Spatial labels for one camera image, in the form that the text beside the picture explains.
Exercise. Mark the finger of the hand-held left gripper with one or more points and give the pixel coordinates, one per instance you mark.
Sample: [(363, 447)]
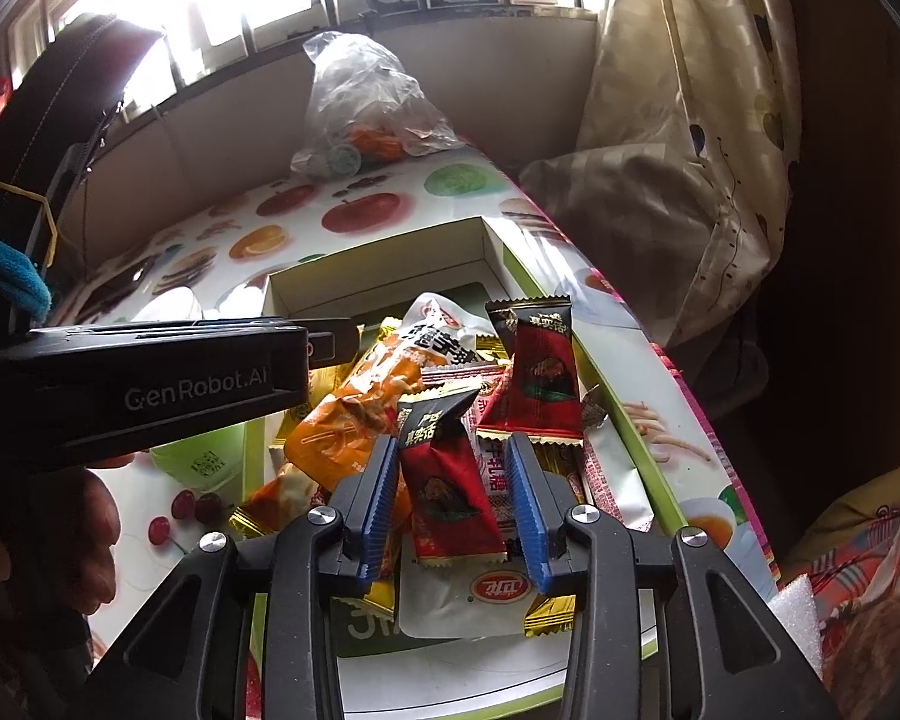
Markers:
[(337, 337)]

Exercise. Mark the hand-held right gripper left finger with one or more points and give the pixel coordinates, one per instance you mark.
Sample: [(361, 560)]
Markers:
[(379, 510)]

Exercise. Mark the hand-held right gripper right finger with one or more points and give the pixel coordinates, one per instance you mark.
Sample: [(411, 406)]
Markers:
[(529, 517)]

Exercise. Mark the red snack packet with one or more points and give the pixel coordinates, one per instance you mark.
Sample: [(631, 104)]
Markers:
[(540, 375), (442, 495)]

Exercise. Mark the green cardboard box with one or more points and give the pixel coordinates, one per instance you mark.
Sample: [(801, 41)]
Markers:
[(390, 270)]

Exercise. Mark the person's left hand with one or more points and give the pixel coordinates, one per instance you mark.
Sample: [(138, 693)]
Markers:
[(97, 532)]

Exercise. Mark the green glass jar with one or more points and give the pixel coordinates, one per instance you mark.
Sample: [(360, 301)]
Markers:
[(195, 457)]

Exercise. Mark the fruit print tablecloth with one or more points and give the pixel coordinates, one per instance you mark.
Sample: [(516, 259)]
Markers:
[(360, 210)]

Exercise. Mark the blue cloth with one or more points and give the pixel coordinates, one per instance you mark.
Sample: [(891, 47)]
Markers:
[(4, 270)]

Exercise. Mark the yellow rubber band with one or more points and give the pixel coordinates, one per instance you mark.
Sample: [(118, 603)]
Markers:
[(15, 193)]

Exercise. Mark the clear plastic bag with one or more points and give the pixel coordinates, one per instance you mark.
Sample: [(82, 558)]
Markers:
[(367, 97)]

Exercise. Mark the white foam sheet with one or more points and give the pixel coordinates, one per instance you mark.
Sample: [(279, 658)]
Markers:
[(795, 622)]

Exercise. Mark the black window latch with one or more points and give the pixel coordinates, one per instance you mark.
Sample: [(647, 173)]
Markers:
[(379, 4)]

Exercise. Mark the patterned blanket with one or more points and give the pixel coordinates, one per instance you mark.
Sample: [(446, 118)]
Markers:
[(870, 600)]

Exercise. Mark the cream patterned curtain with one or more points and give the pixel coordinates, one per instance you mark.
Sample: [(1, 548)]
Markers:
[(682, 127)]

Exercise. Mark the dark wooden cabinet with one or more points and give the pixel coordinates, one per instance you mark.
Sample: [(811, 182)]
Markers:
[(855, 240)]

